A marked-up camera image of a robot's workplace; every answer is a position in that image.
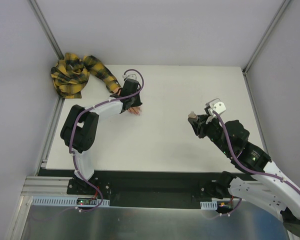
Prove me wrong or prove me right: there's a clear nail polish bottle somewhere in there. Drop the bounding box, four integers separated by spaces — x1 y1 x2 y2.
188 111 198 119

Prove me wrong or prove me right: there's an aluminium frame post left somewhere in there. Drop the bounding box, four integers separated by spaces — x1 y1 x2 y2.
28 0 64 60

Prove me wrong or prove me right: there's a left white cable duct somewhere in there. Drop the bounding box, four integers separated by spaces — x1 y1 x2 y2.
32 196 110 208

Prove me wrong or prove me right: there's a yellow plaid shirt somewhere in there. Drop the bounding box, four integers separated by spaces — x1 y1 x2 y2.
50 52 121 99

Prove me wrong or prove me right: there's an aluminium frame post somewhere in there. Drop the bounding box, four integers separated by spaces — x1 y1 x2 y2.
28 0 64 60
242 0 293 76

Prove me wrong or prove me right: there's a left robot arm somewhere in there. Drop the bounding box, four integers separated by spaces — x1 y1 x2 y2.
60 75 144 195

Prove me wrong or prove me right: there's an aluminium rail left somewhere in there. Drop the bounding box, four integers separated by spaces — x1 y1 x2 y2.
21 176 71 196

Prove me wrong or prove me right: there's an aluminium frame post right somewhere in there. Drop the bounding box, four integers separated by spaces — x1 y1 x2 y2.
242 0 293 76

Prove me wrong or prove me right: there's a right white cable duct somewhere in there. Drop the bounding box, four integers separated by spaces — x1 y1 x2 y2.
200 199 235 210

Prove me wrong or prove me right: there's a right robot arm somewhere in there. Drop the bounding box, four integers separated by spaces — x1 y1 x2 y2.
187 111 300 238

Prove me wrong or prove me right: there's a mannequin hand with painted nails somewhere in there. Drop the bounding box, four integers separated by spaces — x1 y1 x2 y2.
121 94 142 116

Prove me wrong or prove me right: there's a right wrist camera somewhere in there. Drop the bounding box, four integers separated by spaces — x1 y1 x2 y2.
204 98 227 124

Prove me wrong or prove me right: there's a white cable duct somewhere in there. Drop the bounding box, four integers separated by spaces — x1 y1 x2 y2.
200 199 235 210
32 196 110 208

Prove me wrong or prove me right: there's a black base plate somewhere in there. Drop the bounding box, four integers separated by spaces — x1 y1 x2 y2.
38 169 223 209

